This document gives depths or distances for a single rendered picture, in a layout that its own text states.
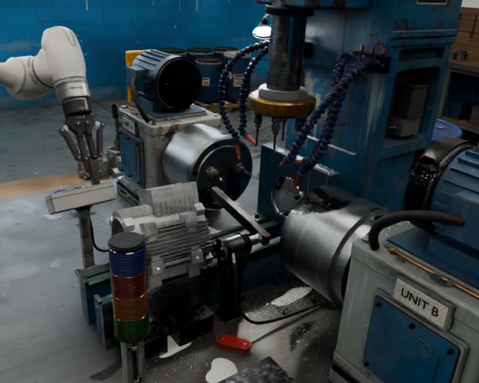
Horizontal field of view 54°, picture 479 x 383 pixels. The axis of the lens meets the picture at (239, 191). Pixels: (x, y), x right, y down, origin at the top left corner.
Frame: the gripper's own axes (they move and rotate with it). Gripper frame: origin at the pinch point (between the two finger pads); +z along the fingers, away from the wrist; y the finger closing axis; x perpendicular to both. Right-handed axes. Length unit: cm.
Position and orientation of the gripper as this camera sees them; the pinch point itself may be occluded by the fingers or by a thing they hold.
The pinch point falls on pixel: (93, 172)
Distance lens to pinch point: 139.2
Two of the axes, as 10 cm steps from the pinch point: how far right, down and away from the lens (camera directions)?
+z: 2.4, 9.7, 0.1
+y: 8.1, -2.1, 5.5
